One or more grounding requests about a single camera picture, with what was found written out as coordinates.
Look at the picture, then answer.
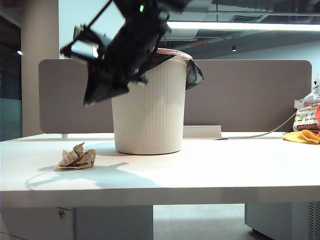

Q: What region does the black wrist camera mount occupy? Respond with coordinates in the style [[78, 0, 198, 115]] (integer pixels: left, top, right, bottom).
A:
[[59, 0, 114, 64]]

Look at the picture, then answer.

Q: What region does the beige building pillar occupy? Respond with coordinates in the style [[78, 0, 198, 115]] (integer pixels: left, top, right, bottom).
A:
[[20, 0, 60, 138]]

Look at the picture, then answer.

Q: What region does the yellow cloth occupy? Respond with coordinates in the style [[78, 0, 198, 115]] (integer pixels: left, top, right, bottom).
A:
[[282, 129, 320, 145]]

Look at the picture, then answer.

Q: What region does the white ribbed trash can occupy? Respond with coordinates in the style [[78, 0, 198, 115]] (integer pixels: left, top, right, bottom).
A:
[[111, 53, 188, 155]]

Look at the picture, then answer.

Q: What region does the small brown paper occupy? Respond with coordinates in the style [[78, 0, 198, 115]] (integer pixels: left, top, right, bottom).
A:
[[55, 142, 98, 171]]

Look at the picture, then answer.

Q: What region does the white drawer cabinet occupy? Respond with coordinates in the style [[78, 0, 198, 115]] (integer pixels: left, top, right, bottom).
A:
[[0, 205, 154, 240]]

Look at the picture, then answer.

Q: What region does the black plastic trash bag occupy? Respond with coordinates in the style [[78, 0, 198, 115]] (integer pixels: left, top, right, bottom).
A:
[[139, 51, 205, 91]]

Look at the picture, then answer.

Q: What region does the long ceiling light strip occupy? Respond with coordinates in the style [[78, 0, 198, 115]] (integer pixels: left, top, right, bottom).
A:
[[166, 20, 320, 32]]

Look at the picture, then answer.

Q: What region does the white desk cable box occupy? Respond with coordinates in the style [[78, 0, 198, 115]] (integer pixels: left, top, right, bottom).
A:
[[182, 125, 228, 140]]

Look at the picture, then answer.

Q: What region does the dark glass partition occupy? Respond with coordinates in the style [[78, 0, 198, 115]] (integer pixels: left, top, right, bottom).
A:
[[0, 14, 23, 143]]

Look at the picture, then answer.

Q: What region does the white plastic bag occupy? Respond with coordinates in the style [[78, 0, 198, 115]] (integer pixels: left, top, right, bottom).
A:
[[311, 74, 320, 101]]

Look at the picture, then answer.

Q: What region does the grey fabric desk divider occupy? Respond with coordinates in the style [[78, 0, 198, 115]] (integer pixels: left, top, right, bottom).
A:
[[38, 59, 313, 135]]

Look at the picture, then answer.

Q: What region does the white vented cabinet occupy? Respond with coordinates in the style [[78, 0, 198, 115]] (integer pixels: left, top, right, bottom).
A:
[[244, 201, 320, 240]]

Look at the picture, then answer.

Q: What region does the orange item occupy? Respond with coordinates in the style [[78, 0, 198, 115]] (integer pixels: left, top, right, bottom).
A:
[[314, 103, 320, 137]]

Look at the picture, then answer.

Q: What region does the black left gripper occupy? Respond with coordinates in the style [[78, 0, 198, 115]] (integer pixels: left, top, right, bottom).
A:
[[83, 4, 173, 107]]

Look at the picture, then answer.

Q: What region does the grey cable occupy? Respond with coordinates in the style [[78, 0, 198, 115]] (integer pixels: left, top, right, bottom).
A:
[[214, 111, 299, 141]]

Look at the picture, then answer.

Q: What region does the printed snack bag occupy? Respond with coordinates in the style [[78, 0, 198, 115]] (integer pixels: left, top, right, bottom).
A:
[[292, 98, 320, 133]]

